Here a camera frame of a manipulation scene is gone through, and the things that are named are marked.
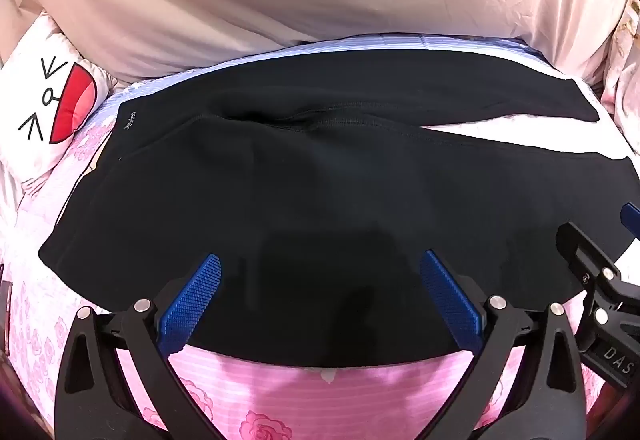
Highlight cartoon face pillow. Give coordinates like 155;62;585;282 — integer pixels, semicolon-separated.
0;12;118;181

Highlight black pants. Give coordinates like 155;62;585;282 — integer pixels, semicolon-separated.
39;49;632;368

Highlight pink floral bed sheet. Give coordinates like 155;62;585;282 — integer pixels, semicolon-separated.
0;32;640;440

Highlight white wrinkled cloth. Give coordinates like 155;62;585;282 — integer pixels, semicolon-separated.
0;160;31;241

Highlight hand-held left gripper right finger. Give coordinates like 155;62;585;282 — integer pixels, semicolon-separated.
419;249;587;440

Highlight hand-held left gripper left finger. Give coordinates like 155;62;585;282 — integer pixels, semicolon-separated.
55;254;223;440

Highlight cream patterned cloth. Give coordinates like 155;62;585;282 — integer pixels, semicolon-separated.
597;5;640;141

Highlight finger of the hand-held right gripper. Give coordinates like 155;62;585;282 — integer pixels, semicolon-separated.
556;220;640;352
620;201;640;233

